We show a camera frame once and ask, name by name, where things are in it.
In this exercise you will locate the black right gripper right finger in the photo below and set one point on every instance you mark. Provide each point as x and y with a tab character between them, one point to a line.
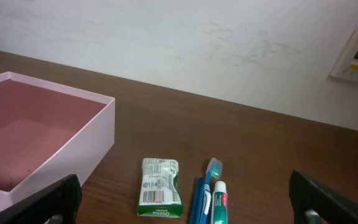
314	202

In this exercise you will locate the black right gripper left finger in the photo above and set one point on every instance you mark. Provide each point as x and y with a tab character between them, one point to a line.
57	203

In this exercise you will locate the green white soap packet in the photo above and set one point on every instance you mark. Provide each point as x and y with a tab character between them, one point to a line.
159	195

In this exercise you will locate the pink open box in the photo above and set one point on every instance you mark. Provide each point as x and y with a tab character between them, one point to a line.
47	132

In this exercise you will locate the green white toothpaste tube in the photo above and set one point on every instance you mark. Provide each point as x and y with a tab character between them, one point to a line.
219	207

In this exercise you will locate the blue white toothbrush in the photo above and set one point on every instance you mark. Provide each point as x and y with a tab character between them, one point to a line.
213	171

